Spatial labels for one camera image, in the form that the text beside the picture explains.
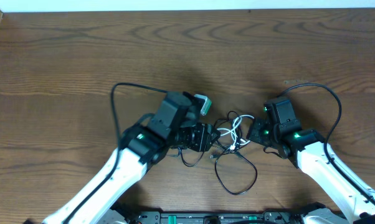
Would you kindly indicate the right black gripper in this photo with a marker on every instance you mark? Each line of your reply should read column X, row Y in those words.
column 256, row 133

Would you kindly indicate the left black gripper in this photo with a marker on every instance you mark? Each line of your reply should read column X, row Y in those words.
column 204, row 139

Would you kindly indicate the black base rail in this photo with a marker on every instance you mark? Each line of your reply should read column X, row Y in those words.
column 314, row 213

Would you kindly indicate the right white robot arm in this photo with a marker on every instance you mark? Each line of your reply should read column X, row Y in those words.
column 281, row 133

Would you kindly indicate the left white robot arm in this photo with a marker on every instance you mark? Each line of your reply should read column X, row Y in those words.
column 176, row 124

